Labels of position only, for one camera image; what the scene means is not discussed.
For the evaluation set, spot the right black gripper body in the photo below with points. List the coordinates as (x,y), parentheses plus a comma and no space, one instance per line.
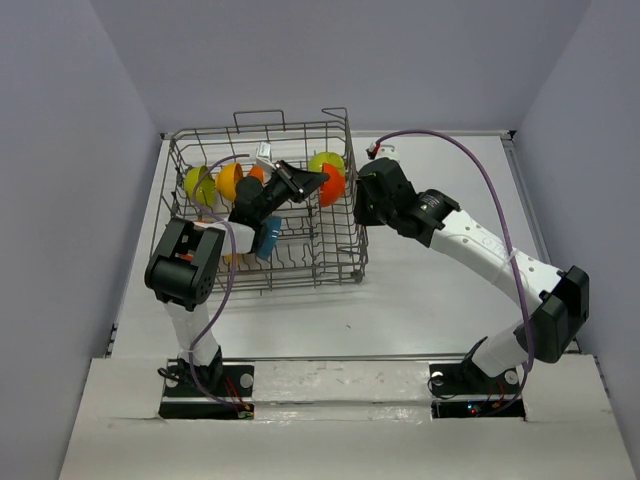
(369,212)

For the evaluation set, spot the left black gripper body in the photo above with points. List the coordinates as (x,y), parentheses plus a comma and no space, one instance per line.
(276,193)

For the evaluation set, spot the lime green bowl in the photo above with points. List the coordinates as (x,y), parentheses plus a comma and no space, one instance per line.
(200,186)
(331,158)

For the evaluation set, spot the round white bowl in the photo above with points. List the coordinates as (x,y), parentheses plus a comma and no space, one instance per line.
(258,173)

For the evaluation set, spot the orange-red bowl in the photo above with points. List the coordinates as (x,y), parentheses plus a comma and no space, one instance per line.
(333,188)
(190,239)

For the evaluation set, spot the yellow bowl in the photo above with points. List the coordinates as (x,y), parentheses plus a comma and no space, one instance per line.
(233,259)
(227,179)

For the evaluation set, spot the blue bowl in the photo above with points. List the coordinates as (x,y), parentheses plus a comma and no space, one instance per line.
(267,237)

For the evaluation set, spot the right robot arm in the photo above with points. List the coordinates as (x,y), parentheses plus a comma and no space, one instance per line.
(557,301)

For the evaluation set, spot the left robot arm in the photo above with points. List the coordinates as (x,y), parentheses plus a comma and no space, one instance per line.
(192,269)

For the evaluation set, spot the grey wire dish rack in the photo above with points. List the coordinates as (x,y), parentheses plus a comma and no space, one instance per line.
(317,245)

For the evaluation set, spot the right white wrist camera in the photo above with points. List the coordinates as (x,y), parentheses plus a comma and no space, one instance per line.
(382,151)

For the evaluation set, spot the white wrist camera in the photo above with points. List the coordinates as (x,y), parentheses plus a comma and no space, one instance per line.
(263,157)
(382,151)

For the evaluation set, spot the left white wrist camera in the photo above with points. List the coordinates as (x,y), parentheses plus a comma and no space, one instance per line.
(263,157)

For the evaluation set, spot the metal rail at front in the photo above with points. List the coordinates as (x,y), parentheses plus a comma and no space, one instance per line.
(437,357)

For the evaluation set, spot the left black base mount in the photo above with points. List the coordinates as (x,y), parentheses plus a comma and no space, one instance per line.
(182,400)

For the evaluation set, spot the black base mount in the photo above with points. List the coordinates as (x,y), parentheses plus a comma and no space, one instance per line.
(456,398)
(182,400)

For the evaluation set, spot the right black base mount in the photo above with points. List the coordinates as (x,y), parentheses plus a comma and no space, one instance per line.
(456,398)

